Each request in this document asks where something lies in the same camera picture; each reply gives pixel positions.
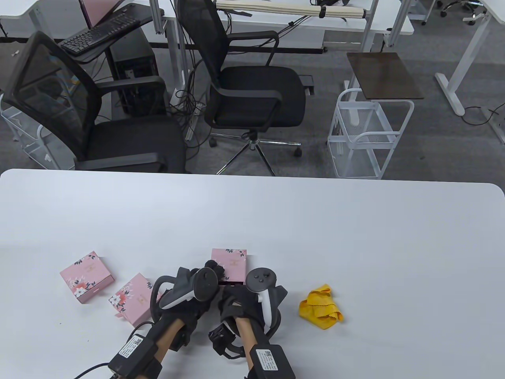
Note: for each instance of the black keyboard tray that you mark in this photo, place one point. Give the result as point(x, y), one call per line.
point(144, 12)

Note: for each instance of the rolled beige mat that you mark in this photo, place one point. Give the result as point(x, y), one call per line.
point(276, 7)

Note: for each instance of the pink floral box, middle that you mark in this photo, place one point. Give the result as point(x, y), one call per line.
point(132, 300)

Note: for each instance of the yellow cleaning cloth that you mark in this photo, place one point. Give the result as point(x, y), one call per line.
point(319, 310)

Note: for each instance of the black labelled forearm box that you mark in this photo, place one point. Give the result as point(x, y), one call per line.
point(134, 355)
point(272, 363)

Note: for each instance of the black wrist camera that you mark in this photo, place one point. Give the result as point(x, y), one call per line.
point(221, 339)
point(183, 337)

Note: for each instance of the person's right forearm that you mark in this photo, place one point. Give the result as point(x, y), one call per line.
point(245, 339)

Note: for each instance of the pink floral box sleeve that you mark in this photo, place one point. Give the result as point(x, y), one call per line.
point(229, 262)

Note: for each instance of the person's left hand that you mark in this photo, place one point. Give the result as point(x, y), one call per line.
point(185, 312)

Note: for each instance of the black mesh office chair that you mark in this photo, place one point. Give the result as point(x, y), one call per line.
point(130, 142)

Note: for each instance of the person's left forearm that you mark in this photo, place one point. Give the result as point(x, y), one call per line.
point(167, 339)

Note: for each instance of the black keyboard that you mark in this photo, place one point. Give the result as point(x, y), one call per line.
point(98, 33)

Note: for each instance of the dark brown wooden board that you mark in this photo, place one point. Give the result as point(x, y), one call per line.
point(384, 75)

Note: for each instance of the pink floral gift box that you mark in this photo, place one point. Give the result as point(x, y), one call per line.
point(85, 276)

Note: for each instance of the white desk foot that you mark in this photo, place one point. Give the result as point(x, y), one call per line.
point(498, 132)

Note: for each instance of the grey hand controller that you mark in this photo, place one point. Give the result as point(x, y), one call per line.
point(260, 278)
point(205, 282)

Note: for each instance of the person's right hand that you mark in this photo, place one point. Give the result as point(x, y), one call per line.
point(244, 306)

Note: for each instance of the black computer tower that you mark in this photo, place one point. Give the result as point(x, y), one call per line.
point(134, 59)

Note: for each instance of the black chair chrome base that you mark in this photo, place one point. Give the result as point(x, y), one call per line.
point(256, 94)

